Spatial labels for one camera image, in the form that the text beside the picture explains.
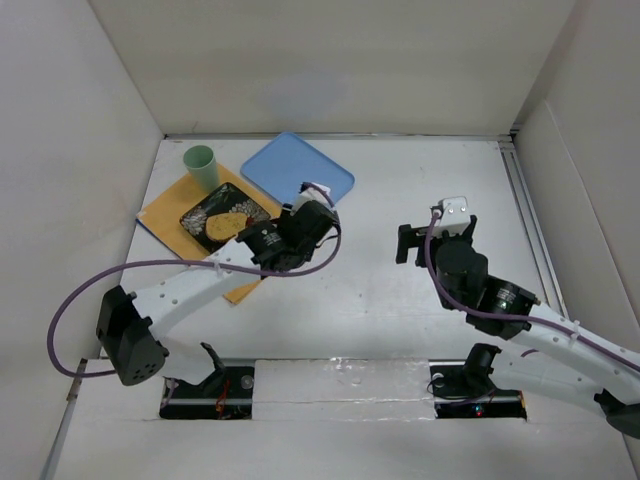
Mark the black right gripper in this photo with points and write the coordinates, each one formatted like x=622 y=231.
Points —
x=420 y=240

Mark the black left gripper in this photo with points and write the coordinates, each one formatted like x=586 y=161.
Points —
x=314 y=220

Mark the toasted bread slice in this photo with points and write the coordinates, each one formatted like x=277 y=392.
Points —
x=221 y=227

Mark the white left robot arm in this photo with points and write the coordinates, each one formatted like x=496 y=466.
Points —
x=133 y=327

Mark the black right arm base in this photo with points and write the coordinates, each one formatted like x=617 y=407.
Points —
x=462 y=389

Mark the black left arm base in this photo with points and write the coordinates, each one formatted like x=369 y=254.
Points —
x=226 y=394

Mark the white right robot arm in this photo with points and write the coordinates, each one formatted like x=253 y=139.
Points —
x=562 y=360

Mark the blue plastic tray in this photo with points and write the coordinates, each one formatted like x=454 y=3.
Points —
x=285 y=163

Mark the black floral square plate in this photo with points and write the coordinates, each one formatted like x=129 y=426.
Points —
x=226 y=198

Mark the green plastic cup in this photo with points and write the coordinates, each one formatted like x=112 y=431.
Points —
x=201 y=163

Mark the orange placemat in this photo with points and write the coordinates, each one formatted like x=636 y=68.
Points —
x=161 y=216

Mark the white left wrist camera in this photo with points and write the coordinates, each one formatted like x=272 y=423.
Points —
x=312 y=192

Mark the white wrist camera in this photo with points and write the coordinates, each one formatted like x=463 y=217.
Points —
x=312 y=192
x=453 y=216

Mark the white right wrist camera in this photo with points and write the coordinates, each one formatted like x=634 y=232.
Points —
x=453 y=216

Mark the aluminium frame rail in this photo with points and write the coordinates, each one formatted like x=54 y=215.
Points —
x=546 y=272

